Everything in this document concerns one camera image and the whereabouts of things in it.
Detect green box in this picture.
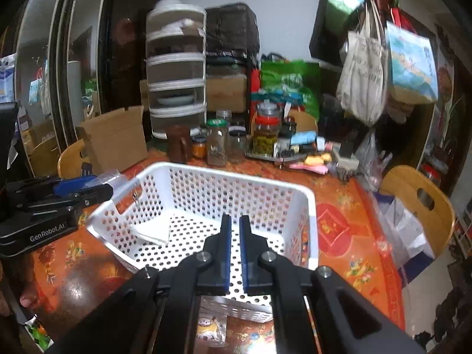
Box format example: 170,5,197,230
327,0,370,26

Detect red lid pickle jar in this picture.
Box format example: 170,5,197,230
252,101,283,155

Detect clear plastic packet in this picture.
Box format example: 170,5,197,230
92,171,130,200

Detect dark mirrored wardrobe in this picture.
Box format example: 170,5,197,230
0,0,171,178

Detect green shopping bag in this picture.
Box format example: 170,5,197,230
260,59,321,119

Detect closed cardboard box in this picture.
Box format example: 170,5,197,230
206,74,248,113

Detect green lid glass jar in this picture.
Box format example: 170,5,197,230
206,119,228,166

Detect person's left hand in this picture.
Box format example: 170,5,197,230
0,258,38,318

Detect pink packet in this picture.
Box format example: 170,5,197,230
289,162,329,175

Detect white plastic bag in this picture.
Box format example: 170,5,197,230
372,192,436,267

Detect brown ceramic mug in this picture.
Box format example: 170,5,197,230
166,125,192,163

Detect white cloth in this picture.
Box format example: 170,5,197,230
133,216,171,246

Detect yellow cartoon snack packet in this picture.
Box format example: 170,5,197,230
197,312,228,348

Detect green snack packet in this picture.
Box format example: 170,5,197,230
24,315,51,351

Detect white perforated plastic basket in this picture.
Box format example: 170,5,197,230
86,161,318,323

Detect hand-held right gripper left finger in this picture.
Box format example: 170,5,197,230
48,214,232,354

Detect light blue cloth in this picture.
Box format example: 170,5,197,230
291,132,318,147

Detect clear plastic bag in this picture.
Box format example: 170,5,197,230
353,133,392,192

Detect black fabric case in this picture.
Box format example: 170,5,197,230
204,3,260,60

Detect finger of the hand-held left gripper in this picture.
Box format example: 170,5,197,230
15,183,114,213
4,175,100,198

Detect small jar orange contents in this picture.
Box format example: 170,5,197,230
192,136,207,159

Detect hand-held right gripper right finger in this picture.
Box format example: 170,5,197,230
239,214,425,354

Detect black panel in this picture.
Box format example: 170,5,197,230
309,0,349,69

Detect blue printed tote bag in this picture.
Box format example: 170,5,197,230
385,20,439,104

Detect white tiered food cover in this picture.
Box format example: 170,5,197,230
145,0,207,140

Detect wooden chair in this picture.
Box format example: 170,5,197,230
58,139,88,179
380,165,456,259

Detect orange floral tablecloth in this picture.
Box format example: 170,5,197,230
22,151,406,354

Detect white canvas tote bag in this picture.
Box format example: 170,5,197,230
336,7,390,127

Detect black lid glass jar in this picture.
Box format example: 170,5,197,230
228,126,248,163

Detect open cardboard box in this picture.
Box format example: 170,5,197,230
76,105,148,175

